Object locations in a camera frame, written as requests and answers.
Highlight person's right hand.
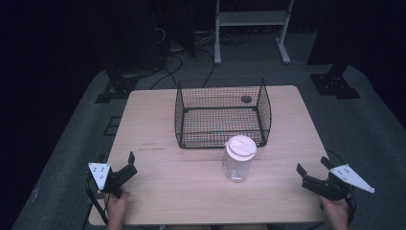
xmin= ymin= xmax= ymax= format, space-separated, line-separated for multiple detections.
xmin=318 ymin=194 xmax=351 ymax=230

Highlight clear plastic cup white lid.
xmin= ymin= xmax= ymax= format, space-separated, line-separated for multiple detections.
xmin=221 ymin=134 xmax=258 ymax=184

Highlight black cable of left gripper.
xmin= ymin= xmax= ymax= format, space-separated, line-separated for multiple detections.
xmin=83 ymin=172 xmax=110 ymax=229

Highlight person's left hand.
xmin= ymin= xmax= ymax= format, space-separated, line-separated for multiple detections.
xmin=102 ymin=186 xmax=131 ymax=222

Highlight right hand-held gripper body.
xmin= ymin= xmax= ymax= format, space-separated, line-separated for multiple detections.
xmin=301 ymin=163 xmax=375 ymax=202

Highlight black stand base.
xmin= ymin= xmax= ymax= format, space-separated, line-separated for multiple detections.
xmin=308 ymin=61 xmax=362 ymax=100
xmin=94 ymin=65 xmax=139 ymax=104

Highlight black wire mesh basket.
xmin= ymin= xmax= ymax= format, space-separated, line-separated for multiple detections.
xmin=173 ymin=77 xmax=273 ymax=150

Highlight black floor cables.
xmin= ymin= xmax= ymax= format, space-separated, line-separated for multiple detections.
xmin=140 ymin=27 xmax=253 ymax=91

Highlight white metal stand frame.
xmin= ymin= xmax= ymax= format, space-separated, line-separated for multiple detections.
xmin=214 ymin=0 xmax=295 ymax=66

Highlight black square floor frame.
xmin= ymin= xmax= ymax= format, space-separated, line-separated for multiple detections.
xmin=102 ymin=116 xmax=123 ymax=137

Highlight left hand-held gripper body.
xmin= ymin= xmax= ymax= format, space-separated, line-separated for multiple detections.
xmin=87 ymin=162 xmax=128 ymax=199

